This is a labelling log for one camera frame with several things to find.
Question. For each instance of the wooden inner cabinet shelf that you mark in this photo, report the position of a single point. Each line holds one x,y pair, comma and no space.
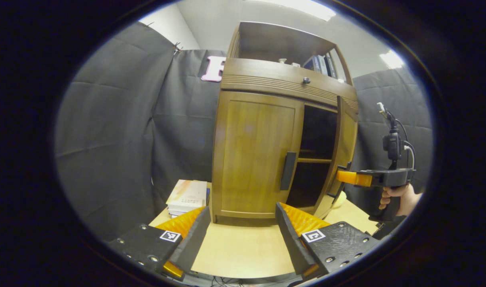
314,160

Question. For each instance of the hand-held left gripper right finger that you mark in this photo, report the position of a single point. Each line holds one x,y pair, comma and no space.
292,243

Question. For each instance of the wooden double-door shoe cabinet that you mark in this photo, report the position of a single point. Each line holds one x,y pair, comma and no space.
267,40

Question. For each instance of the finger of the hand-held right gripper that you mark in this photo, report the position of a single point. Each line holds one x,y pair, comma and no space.
352,178

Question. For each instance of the wooden drawer with black knob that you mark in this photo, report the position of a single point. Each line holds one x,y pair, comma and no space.
267,75

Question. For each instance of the grey blue book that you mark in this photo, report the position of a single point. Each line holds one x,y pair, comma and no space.
323,65

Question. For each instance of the white paperback book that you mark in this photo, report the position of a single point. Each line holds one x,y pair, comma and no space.
187,195

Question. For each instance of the black cloth clip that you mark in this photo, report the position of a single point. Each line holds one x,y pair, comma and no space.
177,47

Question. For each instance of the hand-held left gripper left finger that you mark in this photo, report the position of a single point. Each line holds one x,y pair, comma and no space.
193,243

